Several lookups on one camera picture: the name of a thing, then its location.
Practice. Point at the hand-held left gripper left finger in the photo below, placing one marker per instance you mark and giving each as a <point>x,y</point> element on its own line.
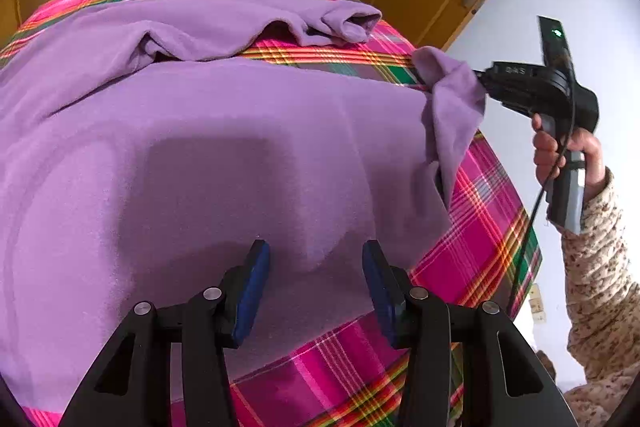
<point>252,294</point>

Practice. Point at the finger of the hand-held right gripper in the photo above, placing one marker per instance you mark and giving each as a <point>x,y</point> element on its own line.
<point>486,82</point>

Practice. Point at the person's right hand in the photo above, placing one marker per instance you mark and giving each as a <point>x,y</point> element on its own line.
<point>595,157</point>

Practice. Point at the person's right forearm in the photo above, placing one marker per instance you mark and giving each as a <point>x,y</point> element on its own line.
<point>600,287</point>

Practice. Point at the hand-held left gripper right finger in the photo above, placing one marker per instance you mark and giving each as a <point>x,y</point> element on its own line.
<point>380,294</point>

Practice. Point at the purple fleece sweater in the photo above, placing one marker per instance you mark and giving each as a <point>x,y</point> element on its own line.
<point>200,147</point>

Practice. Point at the pink green plaid bedsheet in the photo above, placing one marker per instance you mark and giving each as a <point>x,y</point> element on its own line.
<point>480,237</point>

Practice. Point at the wall socket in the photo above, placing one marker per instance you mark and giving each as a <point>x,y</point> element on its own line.
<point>536,304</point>

